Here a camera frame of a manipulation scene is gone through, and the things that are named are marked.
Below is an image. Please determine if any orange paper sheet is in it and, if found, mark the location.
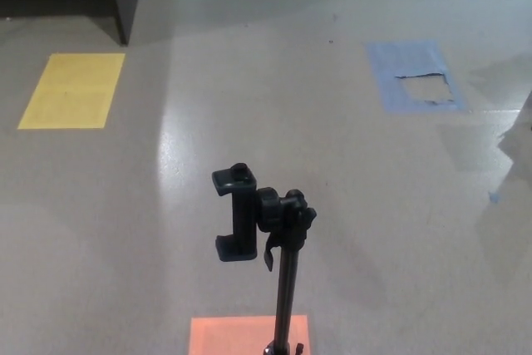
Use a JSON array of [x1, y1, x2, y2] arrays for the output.
[[189, 315, 312, 355]]

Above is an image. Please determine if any torn blue paper sheet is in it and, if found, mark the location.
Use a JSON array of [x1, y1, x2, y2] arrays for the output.
[[364, 39, 470, 114]]

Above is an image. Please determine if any black phone stand tripod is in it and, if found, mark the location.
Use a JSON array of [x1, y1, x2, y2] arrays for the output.
[[211, 162, 318, 355]]

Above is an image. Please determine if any yellow paper sheet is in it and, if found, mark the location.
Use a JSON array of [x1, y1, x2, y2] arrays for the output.
[[17, 52, 126, 130]]

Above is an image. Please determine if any grey furniture panel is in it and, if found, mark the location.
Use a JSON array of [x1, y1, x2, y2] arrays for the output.
[[516, 91, 532, 173]]

